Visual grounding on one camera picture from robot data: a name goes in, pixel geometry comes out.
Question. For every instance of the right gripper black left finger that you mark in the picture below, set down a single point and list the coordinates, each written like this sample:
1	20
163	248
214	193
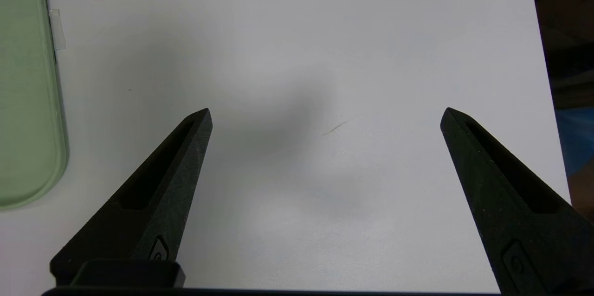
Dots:
153	203

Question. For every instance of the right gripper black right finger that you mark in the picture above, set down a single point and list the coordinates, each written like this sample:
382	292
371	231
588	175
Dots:
510	212

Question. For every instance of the light green plastic tray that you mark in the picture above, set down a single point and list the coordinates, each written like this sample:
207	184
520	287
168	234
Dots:
28	101

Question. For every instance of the clear tape strip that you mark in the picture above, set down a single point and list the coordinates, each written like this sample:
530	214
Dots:
58	31

